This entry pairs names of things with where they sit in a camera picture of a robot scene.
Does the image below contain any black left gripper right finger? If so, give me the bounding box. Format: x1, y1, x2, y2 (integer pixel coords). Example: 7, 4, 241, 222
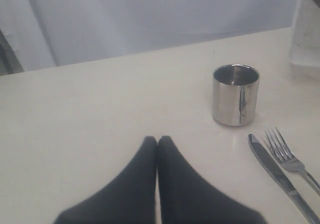
157, 136, 265, 224

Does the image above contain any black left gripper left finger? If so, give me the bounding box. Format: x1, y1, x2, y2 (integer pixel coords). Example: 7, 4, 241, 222
55, 136, 157, 224

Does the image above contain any silver metal table knife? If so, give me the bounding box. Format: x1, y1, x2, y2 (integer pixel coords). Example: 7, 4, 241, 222
248, 134, 320, 224

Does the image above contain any silver metal fork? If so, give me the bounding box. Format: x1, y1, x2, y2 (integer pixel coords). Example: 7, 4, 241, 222
264, 127, 320, 195

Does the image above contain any silver foil packet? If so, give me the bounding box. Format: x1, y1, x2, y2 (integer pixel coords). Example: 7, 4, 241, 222
212, 64, 260, 127

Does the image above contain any white plastic lattice basket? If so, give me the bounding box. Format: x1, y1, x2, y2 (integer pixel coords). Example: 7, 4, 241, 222
289, 0, 320, 67

